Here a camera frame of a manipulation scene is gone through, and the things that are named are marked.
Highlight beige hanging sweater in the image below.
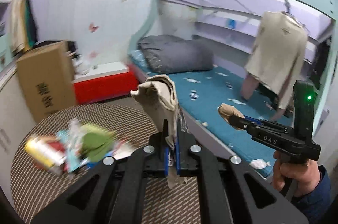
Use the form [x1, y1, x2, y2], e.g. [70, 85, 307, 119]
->
[245, 11, 308, 109]

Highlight pink hanging garment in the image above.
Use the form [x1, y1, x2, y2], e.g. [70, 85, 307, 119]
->
[240, 73, 291, 121]

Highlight red snack bag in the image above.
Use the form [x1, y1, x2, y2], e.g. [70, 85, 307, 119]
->
[34, 138, 66, 168]

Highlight grey folded duvet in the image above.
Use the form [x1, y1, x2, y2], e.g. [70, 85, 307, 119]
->
[138, 35, 213, 74]

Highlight red storage bench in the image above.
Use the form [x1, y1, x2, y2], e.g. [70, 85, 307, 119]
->
[73, 62, 139, 105]

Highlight green leaf plush toy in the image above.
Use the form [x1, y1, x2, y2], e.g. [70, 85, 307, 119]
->
[81, 123, 116, 163]

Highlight beige cloth rag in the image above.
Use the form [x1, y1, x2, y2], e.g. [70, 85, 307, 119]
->
[130, 73, 188, 190]

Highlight white bag on bench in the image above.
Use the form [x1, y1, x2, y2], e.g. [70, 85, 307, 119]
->
[73, 59, 90, 75]

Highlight blue white paper carton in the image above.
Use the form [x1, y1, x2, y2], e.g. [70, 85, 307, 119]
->
[81, 140, 136, 168]

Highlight striped white leaflet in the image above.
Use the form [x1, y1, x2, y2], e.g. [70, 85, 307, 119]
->
[56, 118, 87, 174]

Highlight yellow white tall box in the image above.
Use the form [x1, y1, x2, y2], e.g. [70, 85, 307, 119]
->
[24, 137, 66, 176]

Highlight white wardrobe doors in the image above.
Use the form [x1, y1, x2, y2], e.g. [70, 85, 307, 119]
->
[45, 0, 151, 64]

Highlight white low cabinet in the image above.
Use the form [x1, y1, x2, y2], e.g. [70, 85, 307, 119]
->
[0, 63, 36, 205]

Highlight teal candy print mattress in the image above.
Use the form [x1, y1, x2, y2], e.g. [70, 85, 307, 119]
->
[128, 49, 294, 178]

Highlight hanging clothes on rack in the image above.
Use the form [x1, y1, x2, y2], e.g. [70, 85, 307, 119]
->
[8, 0, 38, 55]

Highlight brown cardboard box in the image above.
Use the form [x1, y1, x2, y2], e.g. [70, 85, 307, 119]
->
[16, 41, 77, 123]

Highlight person's right hand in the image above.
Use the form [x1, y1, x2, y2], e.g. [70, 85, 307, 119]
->
[272, 151, 321, 197]

